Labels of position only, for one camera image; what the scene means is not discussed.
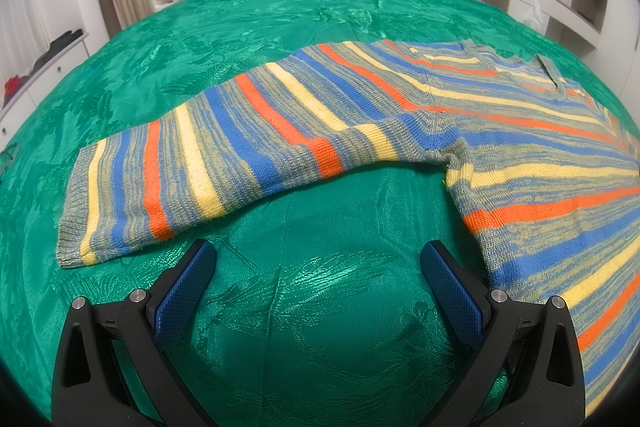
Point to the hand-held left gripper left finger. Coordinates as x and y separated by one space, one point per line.
182 289

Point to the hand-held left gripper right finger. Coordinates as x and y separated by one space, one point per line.
450 292

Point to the striped knit sweater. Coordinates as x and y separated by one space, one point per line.
350 117

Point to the dark clothes pile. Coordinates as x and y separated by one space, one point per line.
57 47

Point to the green floral blanket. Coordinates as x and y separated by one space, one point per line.
300 297

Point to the white window cabinet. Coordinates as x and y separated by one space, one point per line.
55 77

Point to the red cloth item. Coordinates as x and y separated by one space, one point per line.
15 88

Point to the white plastic bag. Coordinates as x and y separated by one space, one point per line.
534 14

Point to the white desk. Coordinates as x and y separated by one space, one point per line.
555 7

